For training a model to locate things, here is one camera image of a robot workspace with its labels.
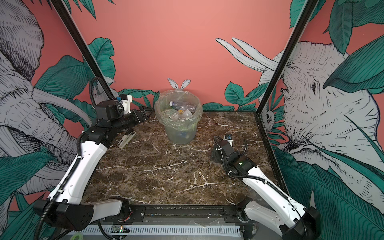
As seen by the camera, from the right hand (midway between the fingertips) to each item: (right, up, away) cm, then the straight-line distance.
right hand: (219, 150), depth 78 cm
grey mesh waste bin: (-22, +6, +15) cm, 27 cm away
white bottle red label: (-18, +20, +10) cm, 29 cm away
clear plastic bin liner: (-33, +27, +12) cm, 44 cm away
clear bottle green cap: (-26, +19, +1) cm, 32 cm away
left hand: (-35, +20, -9) cm, 41 cm away
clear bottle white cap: (-20, +25, +13) cm, 35 cm away
